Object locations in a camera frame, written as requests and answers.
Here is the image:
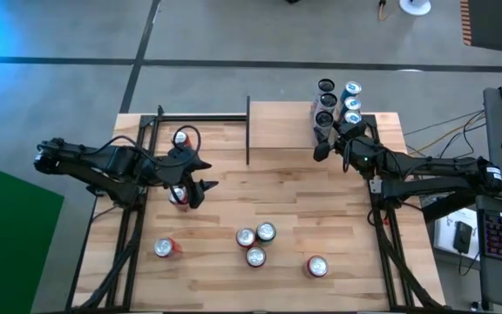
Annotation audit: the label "red zero sugar soda can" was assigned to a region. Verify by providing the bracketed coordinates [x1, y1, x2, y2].
[245, 246, 268, 269]

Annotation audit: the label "black diagonal support bar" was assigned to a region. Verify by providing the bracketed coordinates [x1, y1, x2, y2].
[422, 191, 478, 222]

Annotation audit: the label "green floor mat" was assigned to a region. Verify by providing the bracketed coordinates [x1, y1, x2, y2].
[0, 159, 65, 314]

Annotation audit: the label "red soda can black panel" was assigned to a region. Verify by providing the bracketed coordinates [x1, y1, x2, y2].
[172, 129, 193, 149]

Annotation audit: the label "black aluminium table frame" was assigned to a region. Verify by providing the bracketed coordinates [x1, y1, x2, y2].
[65, 104, 444, 313]

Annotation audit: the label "black phone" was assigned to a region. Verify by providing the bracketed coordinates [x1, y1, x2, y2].
[453, 221, 473, 255]

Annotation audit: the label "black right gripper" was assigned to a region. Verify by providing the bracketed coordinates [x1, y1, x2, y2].
[313, 121, 385, 178]

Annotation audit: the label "red and blue soda can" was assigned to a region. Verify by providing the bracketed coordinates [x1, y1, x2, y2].
[235, 226, 257, 249]

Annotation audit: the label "green Sprite can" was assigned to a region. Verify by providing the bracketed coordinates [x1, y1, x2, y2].
[255, 221, 278, 244]

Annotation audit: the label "red Coca-Cola original can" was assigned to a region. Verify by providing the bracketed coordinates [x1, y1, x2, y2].
[167, 185, 190, 210]

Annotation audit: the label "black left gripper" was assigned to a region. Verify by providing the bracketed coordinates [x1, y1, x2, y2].
[158, 147, 220, 209]

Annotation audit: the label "wooden shelf black metal legs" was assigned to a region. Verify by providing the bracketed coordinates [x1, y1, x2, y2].
[245, 95, 362, 167]

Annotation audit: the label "black mat orange hazard stripes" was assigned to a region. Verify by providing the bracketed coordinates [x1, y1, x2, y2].
[459, 0, 502, 55]

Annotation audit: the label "white paper sheet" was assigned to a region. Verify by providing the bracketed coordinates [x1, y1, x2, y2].
[432, 207, 483, 263]

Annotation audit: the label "white round base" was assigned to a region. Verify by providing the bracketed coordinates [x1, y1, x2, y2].
[397, 0, 432, 17]

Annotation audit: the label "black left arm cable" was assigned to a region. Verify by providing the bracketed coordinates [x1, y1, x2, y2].
[76, 125, 203, 171]

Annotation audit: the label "blue slim energy drink can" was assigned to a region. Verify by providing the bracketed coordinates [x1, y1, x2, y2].
[340, 95, 363, 115]
[341, 109, 364, 127]
[340, 80, 363, 104]

